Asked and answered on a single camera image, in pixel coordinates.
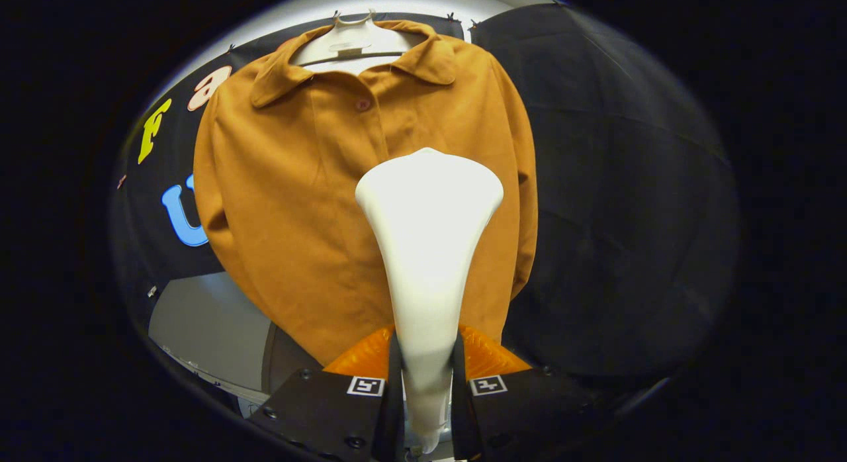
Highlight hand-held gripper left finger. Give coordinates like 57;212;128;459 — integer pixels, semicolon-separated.
248;324;404;462

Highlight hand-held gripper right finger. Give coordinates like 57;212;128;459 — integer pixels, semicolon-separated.
452;324;613;462

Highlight white garment steamer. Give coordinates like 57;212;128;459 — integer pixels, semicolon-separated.
355;148;505;455

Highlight orange button-up shirt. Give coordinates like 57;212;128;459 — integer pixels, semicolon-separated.
193;19;539;367

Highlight white clothes hanger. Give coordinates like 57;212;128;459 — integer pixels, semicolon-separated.
291;9;427;75

